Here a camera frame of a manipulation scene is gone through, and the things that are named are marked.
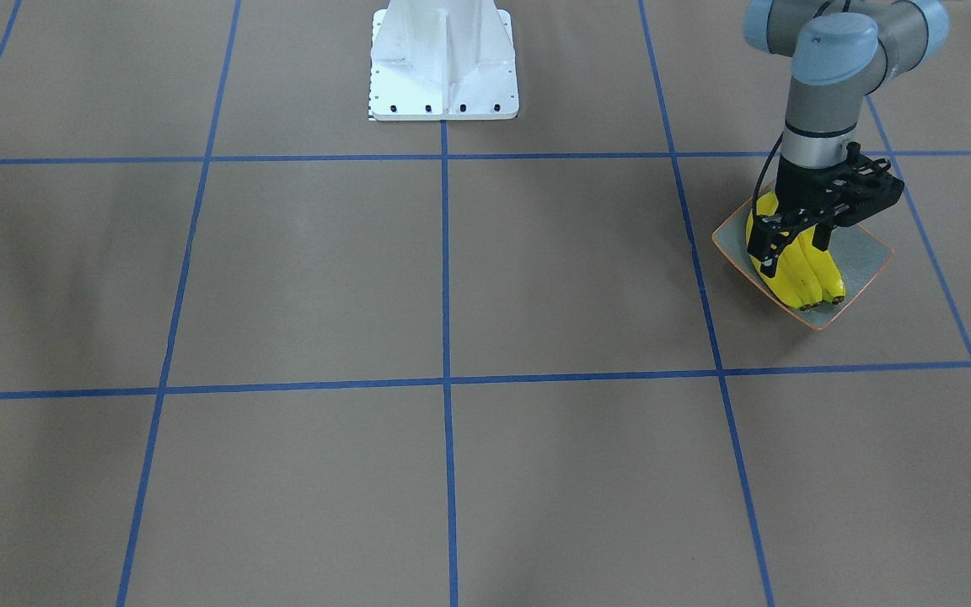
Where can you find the grey square plate orange rim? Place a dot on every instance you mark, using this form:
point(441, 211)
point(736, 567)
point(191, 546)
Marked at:
point(859, 255)

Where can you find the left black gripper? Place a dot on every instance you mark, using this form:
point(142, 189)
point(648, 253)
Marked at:
point(796, 193)

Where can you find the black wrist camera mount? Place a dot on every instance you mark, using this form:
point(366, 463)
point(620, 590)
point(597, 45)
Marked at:
point(870, 187)

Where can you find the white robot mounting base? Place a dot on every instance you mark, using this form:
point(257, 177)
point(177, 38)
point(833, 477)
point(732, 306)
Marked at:
point(442, 61)

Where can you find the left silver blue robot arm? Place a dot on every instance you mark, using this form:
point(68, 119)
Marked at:
point(840, 51)

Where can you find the yellow banana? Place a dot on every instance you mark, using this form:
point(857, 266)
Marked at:
point(828, 273)
point(794, 283)

